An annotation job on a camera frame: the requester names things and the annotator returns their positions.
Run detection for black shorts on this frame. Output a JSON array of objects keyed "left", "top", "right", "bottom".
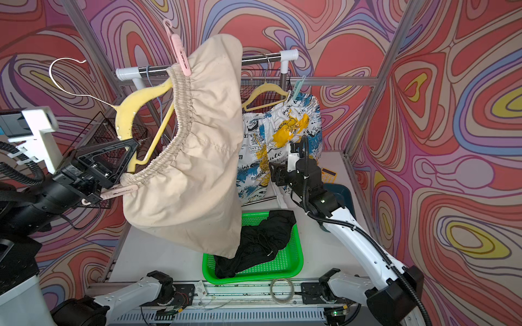
[{"left": 213, "top": 209, "right": 298, "bottom": 280}]

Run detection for light blue wire hanger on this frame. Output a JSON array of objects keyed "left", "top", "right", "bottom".
[{"left": 145, "top": 65, "right": 163, "bottom": 126}]

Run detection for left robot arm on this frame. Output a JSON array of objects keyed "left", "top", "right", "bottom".
[{"left": 1, "top": 139, "right": 175, "bottom": 325}]

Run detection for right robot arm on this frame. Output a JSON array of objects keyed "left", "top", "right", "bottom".
[{"left": 269, "top": 136, "right": 432, "bottom": 325}]

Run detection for printed white blue yellow shorts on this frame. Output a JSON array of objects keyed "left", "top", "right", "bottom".
[{"left": 236, "top": 92, "right": 323, "bottom": 205}]

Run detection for yellow hanger front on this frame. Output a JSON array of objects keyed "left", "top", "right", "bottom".
[{"left": 240, "top": 52, "right": 291, "bottom": 113}]

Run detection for green clothespin on printed shorts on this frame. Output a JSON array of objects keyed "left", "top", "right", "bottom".
[{"left": 291, "top": 76, "right": 307, "bottom": 101}]

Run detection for yellow calculator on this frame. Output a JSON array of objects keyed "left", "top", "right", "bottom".
[{"left": 322, "top": 168, "right": 337, "bottom": 183}]

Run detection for dark teal clothespin bin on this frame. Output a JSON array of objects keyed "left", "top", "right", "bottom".
[{"left": 323, "top": 183, "right": 357, "bottom": 226}]

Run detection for clothes rack with steel bar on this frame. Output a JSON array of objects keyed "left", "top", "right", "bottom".
[{"left": 115, "top": 49, "right": 299, "bottom": 141}]

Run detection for green plastic basket tray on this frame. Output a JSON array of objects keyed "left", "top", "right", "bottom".
[{"left": 202, "top": 211, "right": 305, "bottom": 285}]

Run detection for clear tape roll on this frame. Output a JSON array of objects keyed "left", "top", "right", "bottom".
[{"left": 269, "top": 278, "right": 295, "bottom": 304}]

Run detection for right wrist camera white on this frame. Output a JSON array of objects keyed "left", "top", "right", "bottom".
[{"left": 287, "top": 152, "right": 300, "bottom": 173}]

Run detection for black wire basket back wall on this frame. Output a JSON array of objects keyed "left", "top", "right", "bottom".
[{"left": 240, "top": 69, "right": 290, "bottom": 113}]

